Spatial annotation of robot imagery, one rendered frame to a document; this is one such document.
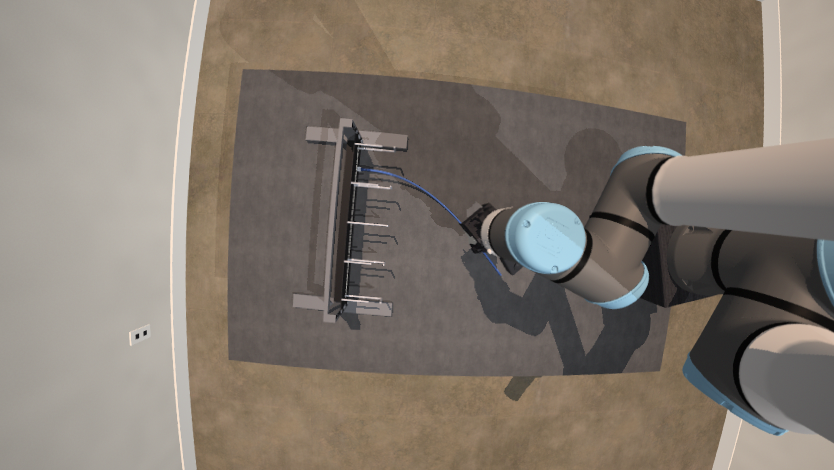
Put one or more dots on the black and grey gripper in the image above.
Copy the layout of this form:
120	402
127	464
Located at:
472	227

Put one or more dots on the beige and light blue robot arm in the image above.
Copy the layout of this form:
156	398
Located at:
765	352

